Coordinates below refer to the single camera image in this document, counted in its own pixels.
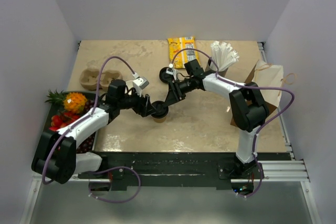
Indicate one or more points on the cardboard cup carrier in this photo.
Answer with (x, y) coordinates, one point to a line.
(89, 78)

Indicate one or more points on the grey straw holder cup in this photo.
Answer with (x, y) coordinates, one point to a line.
(208, 68)

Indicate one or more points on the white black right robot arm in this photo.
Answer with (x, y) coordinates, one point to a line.
(249, 110)

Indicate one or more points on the yellow snack bag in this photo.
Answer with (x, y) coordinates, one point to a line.
(179, 51)

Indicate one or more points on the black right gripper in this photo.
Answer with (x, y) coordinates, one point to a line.
(175, 93)

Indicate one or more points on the red strawberries cluster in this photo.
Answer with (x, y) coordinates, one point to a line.
(62, 119)

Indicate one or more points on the purple grapes bunch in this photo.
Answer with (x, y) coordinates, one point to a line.
(87, 144)

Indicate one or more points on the orange horned melon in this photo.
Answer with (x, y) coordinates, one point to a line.
(75, 102)

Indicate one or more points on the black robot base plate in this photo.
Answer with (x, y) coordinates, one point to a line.
(182, 169)

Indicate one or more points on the black plastic cup lid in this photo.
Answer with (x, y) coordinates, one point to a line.
(161, 110)

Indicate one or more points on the small pineapple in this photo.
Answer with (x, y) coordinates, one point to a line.
(55, 97)

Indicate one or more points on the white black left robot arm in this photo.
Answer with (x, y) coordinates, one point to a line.
(56, 158)

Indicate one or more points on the brown paper cup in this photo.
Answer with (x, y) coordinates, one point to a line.
(130, 85)
(160, 119)

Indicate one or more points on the aluminium frame rail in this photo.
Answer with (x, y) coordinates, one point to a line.
(286, 172)

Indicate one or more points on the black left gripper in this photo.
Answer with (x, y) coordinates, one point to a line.
(144, 107)

